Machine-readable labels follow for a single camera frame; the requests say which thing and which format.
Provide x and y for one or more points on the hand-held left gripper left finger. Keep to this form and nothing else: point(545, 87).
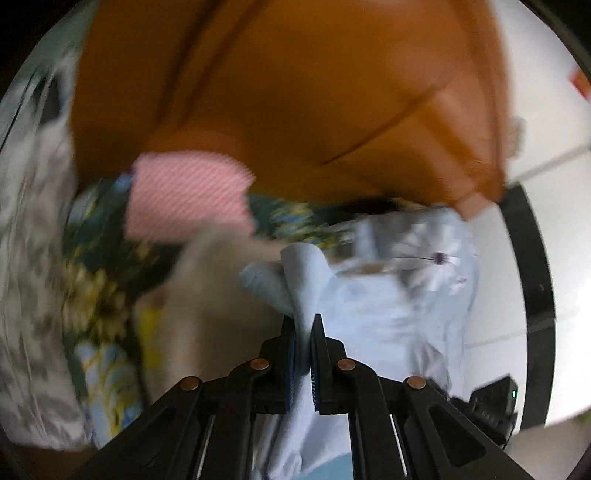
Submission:
point(291, 369)

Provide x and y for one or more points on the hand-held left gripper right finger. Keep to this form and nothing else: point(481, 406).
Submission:
point(315, 369)

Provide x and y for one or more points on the light blue shirt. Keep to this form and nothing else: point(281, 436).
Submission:
point(304, 286)

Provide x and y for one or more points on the beige cloth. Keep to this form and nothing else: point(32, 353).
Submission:
point(207, 300)

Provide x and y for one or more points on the light blue floral quilt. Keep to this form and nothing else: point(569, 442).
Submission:
point(406, 300)

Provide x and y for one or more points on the white wardrobe with black stripe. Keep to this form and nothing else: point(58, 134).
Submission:
point(531, 277)

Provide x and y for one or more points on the pink striped cloth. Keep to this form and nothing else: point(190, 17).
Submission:
point(184, 198)

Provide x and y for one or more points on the teal floral bed sheet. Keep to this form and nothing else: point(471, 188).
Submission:
point(92, 286)

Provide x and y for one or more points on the grey white patterned blanket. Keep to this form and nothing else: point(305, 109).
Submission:
point(32, 277)

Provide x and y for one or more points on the orange wooden headboard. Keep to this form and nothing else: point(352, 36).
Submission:
point(277, 92)

